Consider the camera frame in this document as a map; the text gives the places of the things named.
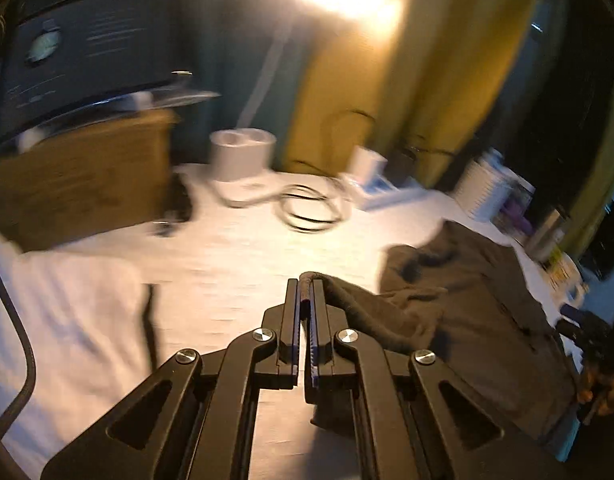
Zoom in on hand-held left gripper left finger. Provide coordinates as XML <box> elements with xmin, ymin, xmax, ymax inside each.
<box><xmin>39</xmin><ymin>278</ymin><xmax>302</xmax><ymax>480</ymax></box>

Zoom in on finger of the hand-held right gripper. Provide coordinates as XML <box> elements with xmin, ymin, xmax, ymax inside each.
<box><xmin>557</xmin><ymin>304</ymin><xmax>590</xmax><ymax>342</ymax></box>

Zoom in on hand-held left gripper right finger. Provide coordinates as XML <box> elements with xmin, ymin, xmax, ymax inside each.
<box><xmin>303</xmin><ymin>280</ymin><xmax>575</xmax><ymax>480</ymax></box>

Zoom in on dark brown garment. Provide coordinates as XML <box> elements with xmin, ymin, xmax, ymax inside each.
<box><xmin>299</xmin><ymin>220</ymin><xmax>580</xmax><ymax>441</ymax></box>

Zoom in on person's right hand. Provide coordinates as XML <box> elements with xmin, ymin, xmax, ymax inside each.
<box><xmin>576</xmin><ymin>362</ymin><xmax>614</xmax><ymax>417</ymax></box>

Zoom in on yellow printed paper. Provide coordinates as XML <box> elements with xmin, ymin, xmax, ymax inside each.
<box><xmin>543</xmin><ymin>251</ymin><xmax>589</xmax><ymax>307</ymax></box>

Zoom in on white textured table cloth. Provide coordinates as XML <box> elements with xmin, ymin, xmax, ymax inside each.
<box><xmin>0</xmin><ymin>161</ymin><xmax>588</xmax><ymax>480</ymax></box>

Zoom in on stainless steel container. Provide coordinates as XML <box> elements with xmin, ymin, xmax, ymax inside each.
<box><xmin>526</xmin><ymin>206</ymin><xmax>571</xmax><ymax>264</ymax></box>

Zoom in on purple cloth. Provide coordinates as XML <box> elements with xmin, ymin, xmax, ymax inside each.
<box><xmin>496</xmin><ymin>196</ymin><xmax>534</xmax><ymax>234</ymax></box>

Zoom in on white power strip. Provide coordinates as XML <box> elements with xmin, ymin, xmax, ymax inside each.
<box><xmin>339</xmin><ymin>172</ymin><xmax>404</xmax><ymax>211</ymax></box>

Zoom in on white woven plastic basket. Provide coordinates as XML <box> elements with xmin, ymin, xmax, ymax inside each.
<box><xmin>456</xmin><ymin>154</ymin><xmax>519</xmax><ymax>224</ymax></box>

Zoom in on white charger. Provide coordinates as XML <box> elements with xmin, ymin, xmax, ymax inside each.
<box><xmin>351</xmin><ymin>145</ymin><xmax>389</xmax><ymax>187</ymax></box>

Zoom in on white desk lamp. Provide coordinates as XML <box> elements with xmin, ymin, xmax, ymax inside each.
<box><xmin>209</xmin><ymin>0</ymin><xmax>407</xmax><ymax>184</ymax></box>

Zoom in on black charger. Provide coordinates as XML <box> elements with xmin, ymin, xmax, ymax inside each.
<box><xmin>387</xmin><ymin>147</ymin><xmax>414</xmax><ymax>184</ymax></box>

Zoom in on brown cardboard box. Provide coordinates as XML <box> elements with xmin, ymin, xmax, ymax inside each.
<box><xmin>0</xmin><ymin>109</ymin><xmax>182</xmax><ymax>253</ymax></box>

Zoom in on yellow curtain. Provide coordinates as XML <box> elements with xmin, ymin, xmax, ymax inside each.
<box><xmin>286</xmin><ymin>0</ymin><xmax>555</xmax><ymax>192</ymax></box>

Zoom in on coiled black and white cables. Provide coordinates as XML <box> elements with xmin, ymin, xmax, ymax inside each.
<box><xmin>214</xmin><ymin>180</ymin><xmax>354</xmax><ymax>234</ymax></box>

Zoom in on black cable of white charger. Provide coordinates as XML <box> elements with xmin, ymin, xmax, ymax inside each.
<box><xmin>294</xmin><ymin>109</ymin><xmax>379</xmax><ymax>173</ymax></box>

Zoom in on thick black cable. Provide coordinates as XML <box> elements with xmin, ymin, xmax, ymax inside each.
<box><xmin>0</xmin><ymin>240</ymin><xmax>38</xmax><ymax>433</ymax></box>

